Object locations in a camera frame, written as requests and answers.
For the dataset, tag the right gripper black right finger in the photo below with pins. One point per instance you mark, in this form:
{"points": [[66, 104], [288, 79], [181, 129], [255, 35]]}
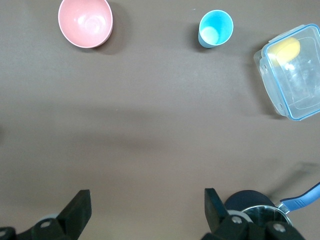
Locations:
{"points": [[215, 212]]}

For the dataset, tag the blue plastic cup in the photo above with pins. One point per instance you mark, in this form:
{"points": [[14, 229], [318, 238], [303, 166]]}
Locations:
{"points": [[217, 25]]}

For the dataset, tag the pink bowl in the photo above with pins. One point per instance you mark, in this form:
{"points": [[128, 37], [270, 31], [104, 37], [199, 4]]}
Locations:
{"points": [[85, 22]]}

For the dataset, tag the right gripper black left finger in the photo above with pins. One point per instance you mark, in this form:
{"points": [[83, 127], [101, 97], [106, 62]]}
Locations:
{"points": [[75, 215]]}

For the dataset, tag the clear plastic food container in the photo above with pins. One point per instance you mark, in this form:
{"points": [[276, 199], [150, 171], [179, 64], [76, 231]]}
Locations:
{"points": [[300, 87]]}

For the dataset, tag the yellow round food piece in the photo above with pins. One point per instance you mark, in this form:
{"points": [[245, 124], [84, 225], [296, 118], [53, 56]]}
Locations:
{"points": [[286, 50]]}

